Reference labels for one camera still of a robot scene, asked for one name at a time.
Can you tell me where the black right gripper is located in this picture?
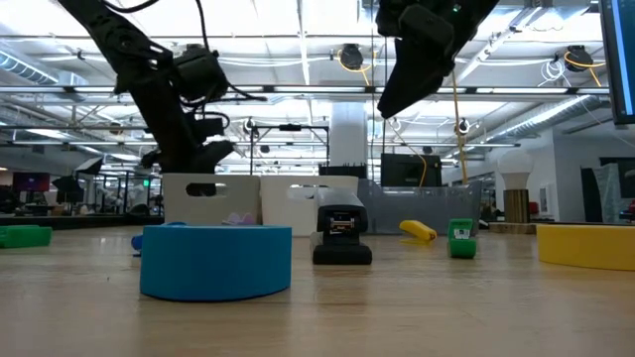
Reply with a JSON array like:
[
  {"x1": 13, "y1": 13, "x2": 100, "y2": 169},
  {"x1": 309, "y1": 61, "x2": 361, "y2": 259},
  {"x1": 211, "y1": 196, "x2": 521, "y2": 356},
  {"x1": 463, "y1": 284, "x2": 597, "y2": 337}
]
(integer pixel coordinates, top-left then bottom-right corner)
[{"x1": 375, "y1": 0, "x2": 465, "y2": 119}]

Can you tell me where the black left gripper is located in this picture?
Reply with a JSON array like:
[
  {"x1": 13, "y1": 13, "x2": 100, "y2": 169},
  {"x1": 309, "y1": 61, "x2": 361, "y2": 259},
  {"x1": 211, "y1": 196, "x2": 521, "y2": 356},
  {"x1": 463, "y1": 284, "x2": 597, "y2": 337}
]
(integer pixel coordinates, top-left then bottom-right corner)
[{"x1": 131, "y1": 63, "x2": 235, "y2": 174}]

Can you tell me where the blue tape roll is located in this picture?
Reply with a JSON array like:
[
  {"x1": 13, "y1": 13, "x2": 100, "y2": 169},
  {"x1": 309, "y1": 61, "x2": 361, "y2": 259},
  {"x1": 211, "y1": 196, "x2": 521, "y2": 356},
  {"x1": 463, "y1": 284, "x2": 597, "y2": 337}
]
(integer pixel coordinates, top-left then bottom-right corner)
[{"x1": 139, "y1": 224, "x2": 294, "y2": 303}]

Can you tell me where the yellow mini stapler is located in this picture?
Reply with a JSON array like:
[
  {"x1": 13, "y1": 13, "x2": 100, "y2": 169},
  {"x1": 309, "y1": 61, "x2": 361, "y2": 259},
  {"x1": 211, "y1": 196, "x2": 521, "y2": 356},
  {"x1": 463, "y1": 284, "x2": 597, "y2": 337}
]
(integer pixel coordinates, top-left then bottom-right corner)
[{"x1": 399, "y1": 219, "x2": 439, "y2": 245}]

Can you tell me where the black full-size stapler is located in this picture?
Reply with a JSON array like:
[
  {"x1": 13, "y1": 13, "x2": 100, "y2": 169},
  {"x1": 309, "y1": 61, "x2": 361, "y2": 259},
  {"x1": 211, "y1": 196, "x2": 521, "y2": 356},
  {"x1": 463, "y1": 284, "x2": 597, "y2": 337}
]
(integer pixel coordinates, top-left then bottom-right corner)
[{"x1": 311, "y1": 186, "x2": 373, "y2": 266}]

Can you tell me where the green mini stapler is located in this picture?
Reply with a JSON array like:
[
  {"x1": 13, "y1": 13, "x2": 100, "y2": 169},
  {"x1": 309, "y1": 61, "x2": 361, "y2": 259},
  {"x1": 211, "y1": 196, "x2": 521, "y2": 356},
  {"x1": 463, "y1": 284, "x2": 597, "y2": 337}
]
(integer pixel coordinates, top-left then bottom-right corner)
[
  {"x1": 0, "y1": 224, "x2": 54, "y2": 250},
  {"x1": 446, "y1": 217, "x2": 478, "y2": 260}
]

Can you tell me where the yellow tape roll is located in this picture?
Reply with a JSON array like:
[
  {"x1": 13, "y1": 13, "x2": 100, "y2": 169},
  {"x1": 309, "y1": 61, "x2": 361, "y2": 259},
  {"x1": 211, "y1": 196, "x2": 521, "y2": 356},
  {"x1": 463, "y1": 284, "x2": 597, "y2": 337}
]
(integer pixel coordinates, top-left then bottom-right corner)
[{"x1": 536, "y1": 223, "x2": 635, "y2": 273}]

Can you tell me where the purple staple remover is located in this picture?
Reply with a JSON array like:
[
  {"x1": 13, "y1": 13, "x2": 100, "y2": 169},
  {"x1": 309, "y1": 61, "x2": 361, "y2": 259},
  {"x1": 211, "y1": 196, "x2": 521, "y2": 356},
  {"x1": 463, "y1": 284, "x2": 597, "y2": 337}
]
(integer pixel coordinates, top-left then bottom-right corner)
[{"x1": 221, "y1": 211, "x2": 258, "y2": 228}]

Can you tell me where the grey plastic bin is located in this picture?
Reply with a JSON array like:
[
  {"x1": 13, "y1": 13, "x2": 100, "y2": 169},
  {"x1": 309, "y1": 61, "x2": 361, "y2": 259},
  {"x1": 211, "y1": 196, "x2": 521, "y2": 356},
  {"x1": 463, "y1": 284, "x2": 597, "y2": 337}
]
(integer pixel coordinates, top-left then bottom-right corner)
[{"x1": 162, "y1": 173, "x2": 263, "y2": 227}]

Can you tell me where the white plastic bin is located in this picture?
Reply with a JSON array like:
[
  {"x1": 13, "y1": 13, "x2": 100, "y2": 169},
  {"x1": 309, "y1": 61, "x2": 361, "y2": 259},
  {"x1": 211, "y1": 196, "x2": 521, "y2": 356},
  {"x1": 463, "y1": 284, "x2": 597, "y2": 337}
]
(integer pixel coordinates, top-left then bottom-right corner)
[{"x1": 259, "y1": 175, "x2": 359, "y2": 238}]

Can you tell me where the black background screen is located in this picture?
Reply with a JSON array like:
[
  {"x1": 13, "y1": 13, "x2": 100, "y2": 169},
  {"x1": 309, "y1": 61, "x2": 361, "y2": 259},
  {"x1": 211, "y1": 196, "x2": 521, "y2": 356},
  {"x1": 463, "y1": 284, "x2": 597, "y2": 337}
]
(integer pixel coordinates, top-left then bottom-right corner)
[{"x1": 380, "y1": 153, "x2": 443, "y2": 188}]

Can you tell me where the black background box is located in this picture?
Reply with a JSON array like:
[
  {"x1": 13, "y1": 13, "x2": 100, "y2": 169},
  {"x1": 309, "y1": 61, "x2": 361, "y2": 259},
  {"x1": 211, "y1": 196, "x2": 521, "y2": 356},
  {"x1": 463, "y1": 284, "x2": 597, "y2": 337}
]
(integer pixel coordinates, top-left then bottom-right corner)
[{"x1": 317, "y1": 163, "x2": 369, "y2": 179}]

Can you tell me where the brown translucent plastic bin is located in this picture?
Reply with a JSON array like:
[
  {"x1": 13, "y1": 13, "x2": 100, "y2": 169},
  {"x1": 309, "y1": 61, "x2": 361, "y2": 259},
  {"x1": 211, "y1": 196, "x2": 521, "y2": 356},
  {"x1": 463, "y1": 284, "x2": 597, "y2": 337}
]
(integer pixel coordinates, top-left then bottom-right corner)
[{"x1": 356, "y1": 178, "x2": 485, "y2": 237}]

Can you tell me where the white bulb lamp wooden base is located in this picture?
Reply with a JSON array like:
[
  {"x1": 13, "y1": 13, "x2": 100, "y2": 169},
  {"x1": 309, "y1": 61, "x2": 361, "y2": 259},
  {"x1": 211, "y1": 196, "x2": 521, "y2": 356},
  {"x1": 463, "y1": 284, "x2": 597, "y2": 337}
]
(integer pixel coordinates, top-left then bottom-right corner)
[{"x1": 488, "y1": 148, "x2": 538, "y2": 236}]

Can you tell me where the red background screen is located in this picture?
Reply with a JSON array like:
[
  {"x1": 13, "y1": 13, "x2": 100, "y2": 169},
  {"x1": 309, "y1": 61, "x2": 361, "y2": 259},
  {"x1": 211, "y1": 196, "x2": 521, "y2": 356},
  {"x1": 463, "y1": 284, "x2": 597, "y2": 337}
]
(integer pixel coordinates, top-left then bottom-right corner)
[{"x1": 12, "y1": 172, "x2": 51, "y2": 193}]

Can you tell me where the black computer monitor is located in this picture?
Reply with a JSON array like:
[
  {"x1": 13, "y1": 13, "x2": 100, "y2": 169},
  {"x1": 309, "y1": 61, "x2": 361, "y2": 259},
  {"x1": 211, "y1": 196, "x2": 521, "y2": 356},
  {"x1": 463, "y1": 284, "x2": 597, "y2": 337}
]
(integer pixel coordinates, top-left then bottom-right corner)
[{"x1": 597, "y1": 0, "x2": 635, "y2": 126}]

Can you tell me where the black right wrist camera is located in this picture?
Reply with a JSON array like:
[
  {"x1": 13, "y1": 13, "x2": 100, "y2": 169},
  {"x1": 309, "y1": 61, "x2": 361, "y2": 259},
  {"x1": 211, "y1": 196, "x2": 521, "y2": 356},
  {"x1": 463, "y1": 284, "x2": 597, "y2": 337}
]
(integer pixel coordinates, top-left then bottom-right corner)
[{"x1": 399, "y1": 3, "x2": 456, "y2": 52}]

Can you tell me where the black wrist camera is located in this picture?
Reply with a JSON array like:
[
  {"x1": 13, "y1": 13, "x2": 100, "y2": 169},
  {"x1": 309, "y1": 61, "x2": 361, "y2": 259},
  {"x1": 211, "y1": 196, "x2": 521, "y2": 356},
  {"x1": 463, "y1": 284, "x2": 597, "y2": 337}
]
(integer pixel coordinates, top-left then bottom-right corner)
[
  {"x1": 399, "y1": 3, "x2": 456, "y2": 52},
  {"x1": 172, "y1": 43, "x2": 230, "y2": 103}
]

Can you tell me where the black ceiling cable reel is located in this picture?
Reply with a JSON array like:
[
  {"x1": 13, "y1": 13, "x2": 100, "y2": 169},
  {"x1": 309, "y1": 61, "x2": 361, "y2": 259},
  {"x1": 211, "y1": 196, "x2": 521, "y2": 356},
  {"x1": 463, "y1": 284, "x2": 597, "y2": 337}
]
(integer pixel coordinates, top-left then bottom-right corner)
[
  {"x1": 338, "y1": 43, "x2": 366, "y2": 71},
  {"x1": 564, "y1": 44, "x2": 595, "y2": 74}
]

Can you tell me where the black background rig frame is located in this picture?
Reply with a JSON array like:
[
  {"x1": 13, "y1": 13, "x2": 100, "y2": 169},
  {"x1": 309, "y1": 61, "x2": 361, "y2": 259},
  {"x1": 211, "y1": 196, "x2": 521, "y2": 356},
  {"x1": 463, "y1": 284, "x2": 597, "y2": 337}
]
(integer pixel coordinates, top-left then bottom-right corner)
[{"x1": 249, "y1": 123, "x2": 331, "y2": 178}]

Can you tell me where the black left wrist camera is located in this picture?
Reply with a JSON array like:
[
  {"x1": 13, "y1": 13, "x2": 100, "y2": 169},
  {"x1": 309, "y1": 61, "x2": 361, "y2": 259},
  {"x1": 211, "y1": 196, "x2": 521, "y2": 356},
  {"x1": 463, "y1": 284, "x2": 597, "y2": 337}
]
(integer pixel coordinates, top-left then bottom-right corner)
[{"x1": 172, "y1": 43, "x2": 230, "y2": 103}]

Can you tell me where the yellow hanging cable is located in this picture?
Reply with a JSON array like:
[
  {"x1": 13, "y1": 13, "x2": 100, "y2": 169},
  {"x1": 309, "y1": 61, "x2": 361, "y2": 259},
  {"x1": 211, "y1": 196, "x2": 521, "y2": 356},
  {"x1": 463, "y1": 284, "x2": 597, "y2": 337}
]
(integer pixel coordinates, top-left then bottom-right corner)
[{"x1": 448, "y1": 68, "x2": 470, "y2": 187}]

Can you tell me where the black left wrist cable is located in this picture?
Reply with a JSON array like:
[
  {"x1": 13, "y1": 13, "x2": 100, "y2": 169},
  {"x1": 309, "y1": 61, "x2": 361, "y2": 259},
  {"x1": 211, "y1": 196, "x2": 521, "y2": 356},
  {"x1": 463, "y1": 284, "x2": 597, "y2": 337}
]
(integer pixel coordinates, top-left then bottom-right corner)
[{"x1": 101, "y1": 0, "x2": 269, "y2": 131}]

